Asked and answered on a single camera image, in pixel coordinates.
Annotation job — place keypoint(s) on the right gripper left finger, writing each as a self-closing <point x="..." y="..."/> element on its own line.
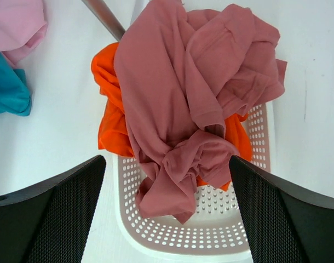
<point x="50" y="221"/>

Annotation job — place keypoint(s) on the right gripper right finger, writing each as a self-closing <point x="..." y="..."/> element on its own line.
<point x="284" y="222"/>

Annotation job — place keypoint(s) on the orange t shirt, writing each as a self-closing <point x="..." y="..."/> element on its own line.
<point x="113" y="133"/>

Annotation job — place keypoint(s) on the teal t shirt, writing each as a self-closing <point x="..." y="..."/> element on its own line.
<point x="15" y="97"/>

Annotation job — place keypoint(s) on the dusty rose t shirt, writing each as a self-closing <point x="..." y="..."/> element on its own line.
<point x="181" y="75"/>

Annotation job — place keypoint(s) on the light pink t shirt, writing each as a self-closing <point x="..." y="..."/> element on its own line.
<point x="22" y="27"/>

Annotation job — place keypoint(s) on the white perforated plastic basket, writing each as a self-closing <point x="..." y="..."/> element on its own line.
<point x="215" y="233"/>

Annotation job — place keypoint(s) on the metal clothes rack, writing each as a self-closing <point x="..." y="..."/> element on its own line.
<point x="103" y="13"/>

